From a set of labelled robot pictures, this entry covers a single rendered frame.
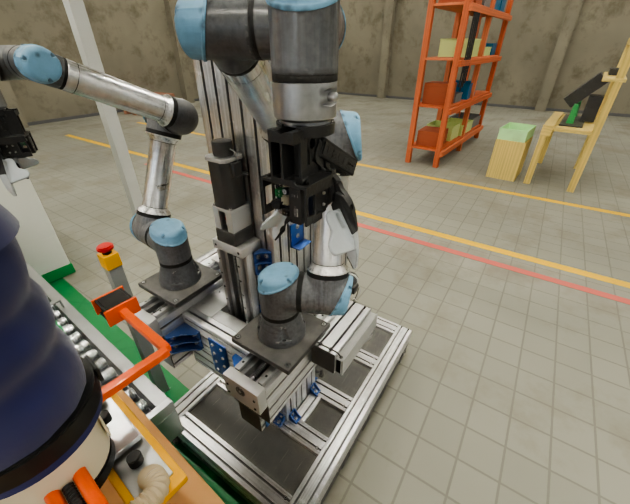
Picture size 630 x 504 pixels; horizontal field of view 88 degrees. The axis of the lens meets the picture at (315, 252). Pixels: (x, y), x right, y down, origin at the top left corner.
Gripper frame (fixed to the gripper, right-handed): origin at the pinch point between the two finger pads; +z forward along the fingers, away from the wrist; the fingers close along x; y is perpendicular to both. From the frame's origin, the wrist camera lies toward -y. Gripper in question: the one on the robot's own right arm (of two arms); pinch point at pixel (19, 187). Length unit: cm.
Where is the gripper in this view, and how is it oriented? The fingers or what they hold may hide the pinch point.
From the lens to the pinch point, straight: 123.7
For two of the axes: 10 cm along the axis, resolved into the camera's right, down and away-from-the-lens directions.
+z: 0.1, 8.5, 5.3
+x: -4.4, -4.7, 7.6
